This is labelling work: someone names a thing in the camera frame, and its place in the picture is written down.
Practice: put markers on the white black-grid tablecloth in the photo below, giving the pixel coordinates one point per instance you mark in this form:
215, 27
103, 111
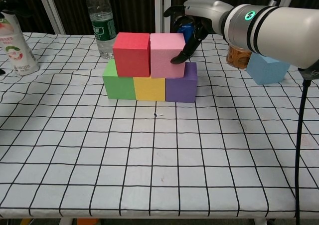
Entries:
159, 160

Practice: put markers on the clear jar of rubber bands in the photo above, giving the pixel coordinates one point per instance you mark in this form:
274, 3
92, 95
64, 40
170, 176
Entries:
236, 58

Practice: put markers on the yellow foam cube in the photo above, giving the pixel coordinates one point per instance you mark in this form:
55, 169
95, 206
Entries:
149, 89

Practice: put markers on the pink foam cube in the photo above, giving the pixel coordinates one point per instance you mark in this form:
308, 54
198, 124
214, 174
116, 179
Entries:
164, 58

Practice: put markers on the white table leg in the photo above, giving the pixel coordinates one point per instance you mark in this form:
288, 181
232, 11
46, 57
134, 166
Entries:
260, 222
66, 222

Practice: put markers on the light blue foam cube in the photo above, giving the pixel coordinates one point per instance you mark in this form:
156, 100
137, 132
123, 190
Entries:
268, 72

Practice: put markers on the white drink bottle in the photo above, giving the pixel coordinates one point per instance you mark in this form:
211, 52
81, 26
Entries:
17, 53

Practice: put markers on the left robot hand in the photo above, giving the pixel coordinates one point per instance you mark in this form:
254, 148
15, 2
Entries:
10, 12

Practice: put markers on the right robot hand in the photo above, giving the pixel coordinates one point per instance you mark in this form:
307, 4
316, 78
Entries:
209, 13

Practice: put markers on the clear water bottle green label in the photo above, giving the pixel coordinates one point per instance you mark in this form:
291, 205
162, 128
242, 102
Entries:
102, 30

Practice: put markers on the purple foam cube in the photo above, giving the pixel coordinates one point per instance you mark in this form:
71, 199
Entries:
180, 89

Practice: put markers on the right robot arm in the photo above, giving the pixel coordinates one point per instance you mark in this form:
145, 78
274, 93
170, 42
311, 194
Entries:
274, 33

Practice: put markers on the blue soda can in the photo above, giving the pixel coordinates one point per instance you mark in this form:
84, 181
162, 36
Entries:
185, 29

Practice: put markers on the red foam cube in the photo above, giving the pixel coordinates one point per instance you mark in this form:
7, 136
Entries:
131, 58

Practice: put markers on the orange object under table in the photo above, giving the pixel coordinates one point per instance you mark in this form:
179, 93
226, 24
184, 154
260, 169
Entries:
87, 222

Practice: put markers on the green foam cube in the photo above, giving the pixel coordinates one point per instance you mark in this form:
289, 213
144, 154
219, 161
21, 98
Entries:
119, 87

